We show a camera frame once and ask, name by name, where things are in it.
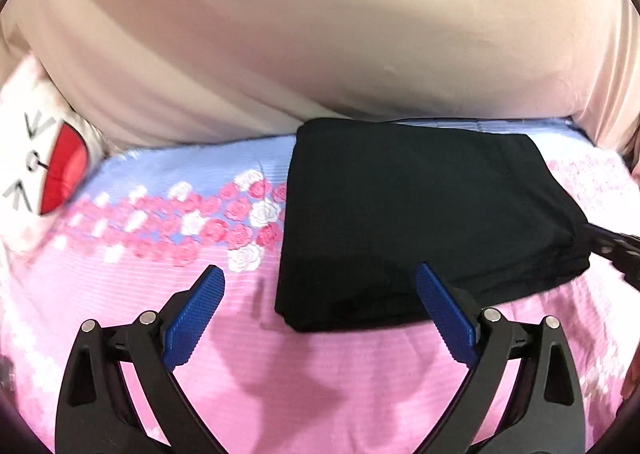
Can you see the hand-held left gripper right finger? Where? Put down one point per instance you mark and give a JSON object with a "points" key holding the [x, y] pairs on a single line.
{"points": [[447, 316]]}

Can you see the black pants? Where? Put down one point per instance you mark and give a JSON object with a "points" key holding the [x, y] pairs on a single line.
{"points": [[400, 209]]}

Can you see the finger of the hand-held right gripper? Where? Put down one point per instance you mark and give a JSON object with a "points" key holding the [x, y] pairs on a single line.
{"points": [[631, 269], [607, 237]]}

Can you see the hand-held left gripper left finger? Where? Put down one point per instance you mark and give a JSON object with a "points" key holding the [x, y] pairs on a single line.
{"points": [[192, 316]]}

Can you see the white cat face pillow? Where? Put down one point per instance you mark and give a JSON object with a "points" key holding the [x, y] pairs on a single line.
{"points": [[30, 99]]}

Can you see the pink floral bedsheet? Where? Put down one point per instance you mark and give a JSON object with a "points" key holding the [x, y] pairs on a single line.
{"points": [[300, 384]]}

